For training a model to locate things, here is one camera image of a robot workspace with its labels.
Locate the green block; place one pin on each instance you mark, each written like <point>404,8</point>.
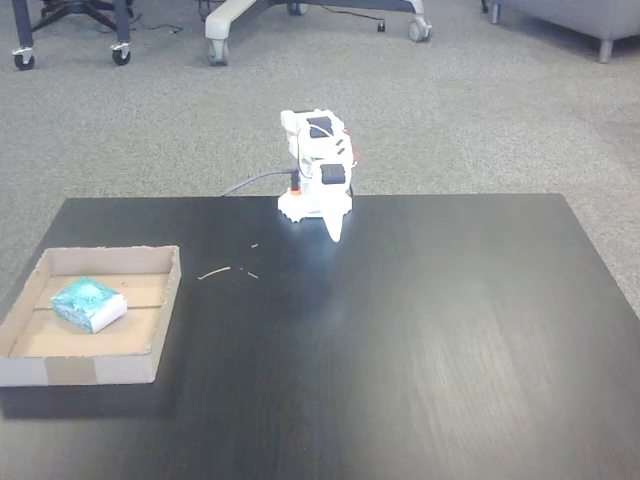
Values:
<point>87,305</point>

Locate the shallow cardboard box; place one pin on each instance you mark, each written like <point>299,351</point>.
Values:
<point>100,350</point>

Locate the long thin wood splinter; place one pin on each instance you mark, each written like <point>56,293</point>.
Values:
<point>215,273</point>

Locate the beige wheeled base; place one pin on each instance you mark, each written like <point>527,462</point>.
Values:
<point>225,20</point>

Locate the dark cart with casters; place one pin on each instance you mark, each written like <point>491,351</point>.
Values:
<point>121,30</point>

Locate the grey sofa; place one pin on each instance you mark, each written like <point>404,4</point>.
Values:
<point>575,15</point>

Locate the black office chair base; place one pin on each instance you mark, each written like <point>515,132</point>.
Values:
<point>85,7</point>

